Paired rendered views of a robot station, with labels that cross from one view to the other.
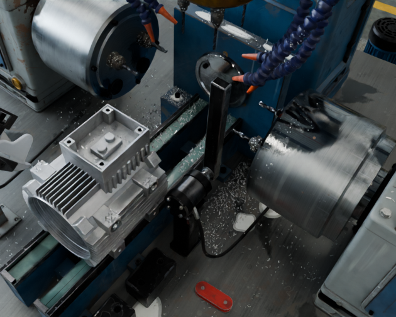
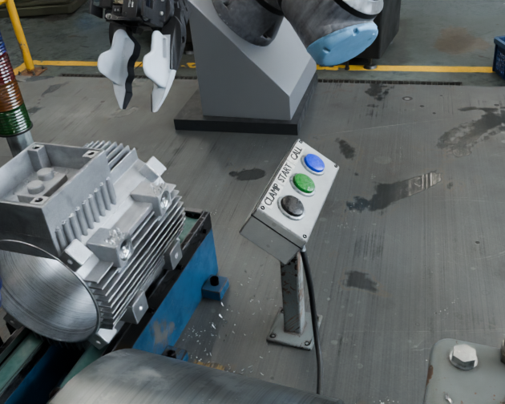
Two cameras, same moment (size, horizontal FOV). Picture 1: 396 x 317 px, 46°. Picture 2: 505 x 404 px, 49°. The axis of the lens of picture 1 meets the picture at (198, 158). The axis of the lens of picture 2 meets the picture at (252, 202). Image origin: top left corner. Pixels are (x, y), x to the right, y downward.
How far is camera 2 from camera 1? 117 cm
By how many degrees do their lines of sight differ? 93
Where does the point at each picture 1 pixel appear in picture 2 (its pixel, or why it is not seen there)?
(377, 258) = not seen: outside the picture
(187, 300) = (2, 327)
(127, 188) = not seen: hidden behind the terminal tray
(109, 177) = (34, 166)
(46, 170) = (144, 189)
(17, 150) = (111, 58)
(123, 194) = not seen: hidden behind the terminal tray
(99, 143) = (52, 182)
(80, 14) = (179, 381)
